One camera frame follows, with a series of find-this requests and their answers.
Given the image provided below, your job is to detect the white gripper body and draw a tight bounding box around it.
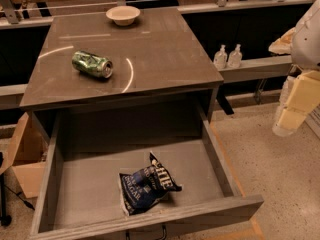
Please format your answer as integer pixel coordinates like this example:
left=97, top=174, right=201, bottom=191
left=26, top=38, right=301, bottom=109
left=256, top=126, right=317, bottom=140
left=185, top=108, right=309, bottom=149
left=272, top=76, right=295, bottom=137

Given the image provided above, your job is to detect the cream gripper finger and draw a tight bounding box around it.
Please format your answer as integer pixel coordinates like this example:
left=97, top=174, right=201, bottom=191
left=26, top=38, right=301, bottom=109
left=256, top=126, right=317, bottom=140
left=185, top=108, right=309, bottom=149
left=277, top=109, right=306, bottom=130
left=286, top=71, right=320, bottom=115

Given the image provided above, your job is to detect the blue chip bag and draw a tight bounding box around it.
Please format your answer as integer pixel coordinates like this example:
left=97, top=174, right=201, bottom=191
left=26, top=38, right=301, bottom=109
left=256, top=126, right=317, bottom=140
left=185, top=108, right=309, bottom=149
left=119, top=152, right=182, bottom=216

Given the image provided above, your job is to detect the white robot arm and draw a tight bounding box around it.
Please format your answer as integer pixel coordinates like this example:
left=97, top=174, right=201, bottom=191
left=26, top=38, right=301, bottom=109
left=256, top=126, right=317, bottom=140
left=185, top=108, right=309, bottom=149
left=269, top=0, right=320, bottom=137

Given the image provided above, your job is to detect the grey cabinet counter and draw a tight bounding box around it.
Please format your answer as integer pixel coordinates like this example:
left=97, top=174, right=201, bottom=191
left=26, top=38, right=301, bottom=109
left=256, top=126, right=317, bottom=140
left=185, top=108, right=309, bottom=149
left=20, top=8, right=223, bottom=126

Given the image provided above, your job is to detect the grey open top drawer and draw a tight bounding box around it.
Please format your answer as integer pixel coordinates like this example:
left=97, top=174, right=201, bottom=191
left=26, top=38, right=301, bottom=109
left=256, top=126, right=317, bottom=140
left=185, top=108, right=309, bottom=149
left=30, top=100, right=263, bottom=240

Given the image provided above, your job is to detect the right clear sanitizer bottle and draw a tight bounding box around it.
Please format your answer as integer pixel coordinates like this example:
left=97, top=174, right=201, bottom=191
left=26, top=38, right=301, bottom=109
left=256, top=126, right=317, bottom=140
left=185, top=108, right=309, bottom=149
left=227, top=44, right=242, bottom=68

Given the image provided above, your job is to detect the clear sanitizer bottle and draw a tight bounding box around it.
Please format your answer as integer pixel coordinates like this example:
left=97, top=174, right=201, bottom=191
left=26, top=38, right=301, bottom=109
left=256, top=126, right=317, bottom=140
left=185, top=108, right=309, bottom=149
left=227, top=44, right=242, bottom=68
left=213, top=45, right=227, bottom=69

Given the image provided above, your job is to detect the left clear sanitizer bottle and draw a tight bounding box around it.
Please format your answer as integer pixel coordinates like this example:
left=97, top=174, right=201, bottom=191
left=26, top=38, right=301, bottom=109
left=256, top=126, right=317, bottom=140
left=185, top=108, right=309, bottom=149
left=213, top=45, right=227, bottom=69

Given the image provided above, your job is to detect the white paper bowl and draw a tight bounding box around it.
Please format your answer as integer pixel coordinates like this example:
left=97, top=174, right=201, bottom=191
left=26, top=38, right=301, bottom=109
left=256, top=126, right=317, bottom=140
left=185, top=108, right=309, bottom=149
left=106, top=6, right=140, bottom=26

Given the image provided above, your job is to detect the green crushed soda can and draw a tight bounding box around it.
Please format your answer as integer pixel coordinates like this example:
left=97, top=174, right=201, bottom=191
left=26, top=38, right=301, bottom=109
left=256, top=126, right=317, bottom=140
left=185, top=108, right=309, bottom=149
left=72, top=51, right=113, bottom=79

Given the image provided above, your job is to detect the brown cardboard box left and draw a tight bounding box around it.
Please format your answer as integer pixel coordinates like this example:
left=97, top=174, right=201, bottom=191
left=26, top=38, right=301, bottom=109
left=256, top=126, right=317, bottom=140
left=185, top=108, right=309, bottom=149
left=0, top=113, right=48, bottom=198

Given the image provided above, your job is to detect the black stand with cable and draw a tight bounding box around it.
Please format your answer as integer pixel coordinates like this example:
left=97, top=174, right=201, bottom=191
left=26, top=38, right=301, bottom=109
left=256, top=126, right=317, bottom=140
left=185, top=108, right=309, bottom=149
left=0, top=152, right=36, bottom=227

